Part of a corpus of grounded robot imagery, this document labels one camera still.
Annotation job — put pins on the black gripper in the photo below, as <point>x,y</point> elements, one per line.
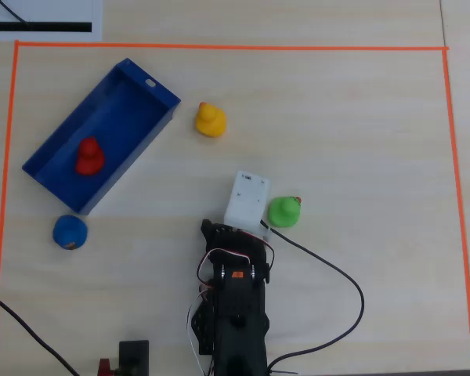
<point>219,233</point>

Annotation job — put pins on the white camera box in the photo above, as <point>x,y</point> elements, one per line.
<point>247,199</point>

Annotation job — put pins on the yellow rubber duck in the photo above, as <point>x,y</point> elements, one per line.
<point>210,121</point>

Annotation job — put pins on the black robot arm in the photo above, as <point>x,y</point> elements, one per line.
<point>239,313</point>

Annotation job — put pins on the blue plastic box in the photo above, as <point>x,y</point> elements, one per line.
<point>129,117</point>

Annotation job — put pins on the white paper with black bar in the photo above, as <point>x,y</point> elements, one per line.
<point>43,11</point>

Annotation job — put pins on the blue rubber duck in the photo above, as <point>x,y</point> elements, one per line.
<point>69,232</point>

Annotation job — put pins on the orange tape line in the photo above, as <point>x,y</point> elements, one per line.
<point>235,47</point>
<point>460,196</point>
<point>3,196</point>

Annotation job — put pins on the green rubber duck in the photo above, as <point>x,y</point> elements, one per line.
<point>284,213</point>

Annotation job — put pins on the red rubber duck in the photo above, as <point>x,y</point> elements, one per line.
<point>89,156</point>

